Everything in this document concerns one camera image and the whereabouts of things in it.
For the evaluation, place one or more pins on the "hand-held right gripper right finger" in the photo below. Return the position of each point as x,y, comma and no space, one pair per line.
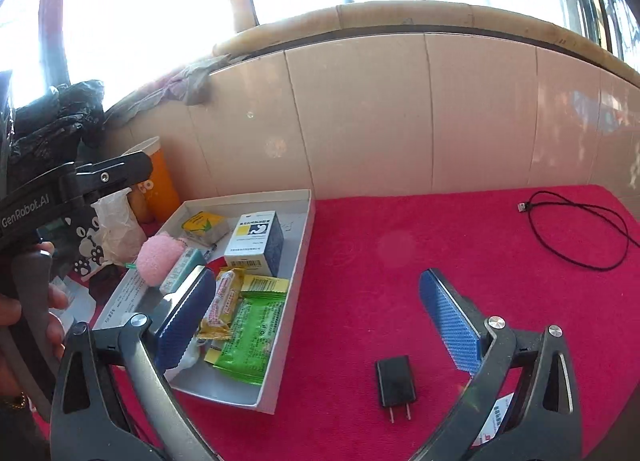
450,321

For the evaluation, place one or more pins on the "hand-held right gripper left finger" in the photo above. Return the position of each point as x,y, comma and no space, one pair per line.
185,321

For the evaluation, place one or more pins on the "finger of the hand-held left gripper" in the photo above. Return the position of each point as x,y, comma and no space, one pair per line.
115,173

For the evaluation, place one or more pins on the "white plush toy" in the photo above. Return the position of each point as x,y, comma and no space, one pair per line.
192,356

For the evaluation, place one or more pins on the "yellow candy wrapper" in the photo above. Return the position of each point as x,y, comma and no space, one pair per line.
225,301

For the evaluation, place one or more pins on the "pink plush ball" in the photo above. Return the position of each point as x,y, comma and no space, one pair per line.
157,261

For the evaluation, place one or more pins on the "green sachet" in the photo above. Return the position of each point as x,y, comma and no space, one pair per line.
250,341

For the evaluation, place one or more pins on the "black power adapter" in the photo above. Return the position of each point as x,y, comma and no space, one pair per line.
395,381

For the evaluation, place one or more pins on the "yellow green box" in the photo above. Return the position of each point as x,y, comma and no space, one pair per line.
205,226

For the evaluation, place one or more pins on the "white cardboard box tray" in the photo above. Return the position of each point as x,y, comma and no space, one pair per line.
292,221

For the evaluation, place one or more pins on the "person's left hand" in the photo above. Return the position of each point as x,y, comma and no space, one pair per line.
10,341

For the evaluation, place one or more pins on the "orange container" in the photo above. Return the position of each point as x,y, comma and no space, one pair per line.
162,181

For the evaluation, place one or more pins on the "white crumpled bag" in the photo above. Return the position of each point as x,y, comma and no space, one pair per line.
117,226

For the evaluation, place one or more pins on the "white teal medicine box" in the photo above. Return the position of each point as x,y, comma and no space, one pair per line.
182,266

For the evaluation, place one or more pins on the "long white medicine box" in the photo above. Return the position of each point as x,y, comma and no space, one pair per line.
130,296

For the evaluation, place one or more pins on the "panda print bag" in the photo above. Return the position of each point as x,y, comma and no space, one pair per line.
87,241

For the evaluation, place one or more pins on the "black plastic bag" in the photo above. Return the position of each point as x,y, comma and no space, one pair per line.
55,116

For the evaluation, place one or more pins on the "yellow sachet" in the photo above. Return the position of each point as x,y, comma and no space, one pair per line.
265,286

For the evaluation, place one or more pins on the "white medicine box yellow label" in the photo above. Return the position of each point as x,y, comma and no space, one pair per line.
250,251

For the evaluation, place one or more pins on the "red table cloth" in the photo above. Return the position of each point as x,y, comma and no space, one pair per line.
375,251

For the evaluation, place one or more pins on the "white red medicine box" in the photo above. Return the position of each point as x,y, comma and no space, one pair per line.
500,416

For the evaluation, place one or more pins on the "grey cloth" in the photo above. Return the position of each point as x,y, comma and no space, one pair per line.
197,81

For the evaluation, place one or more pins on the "beige ledge cover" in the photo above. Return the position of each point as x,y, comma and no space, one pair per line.
400,16

